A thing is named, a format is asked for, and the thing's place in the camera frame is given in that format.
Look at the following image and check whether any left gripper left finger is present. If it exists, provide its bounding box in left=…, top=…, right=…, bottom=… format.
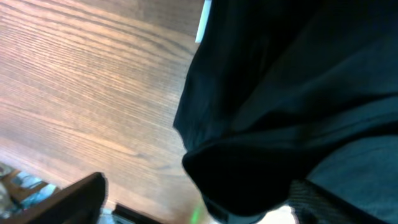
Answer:
left=1, top=172, right=107, bottom=224

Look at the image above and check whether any black t-shirt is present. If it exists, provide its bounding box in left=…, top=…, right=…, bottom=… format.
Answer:
left=174, top=0, right=397, bottom=223

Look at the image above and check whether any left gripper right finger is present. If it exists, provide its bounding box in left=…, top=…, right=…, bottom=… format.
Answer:
left=289, top=179, right=387, bottom=224

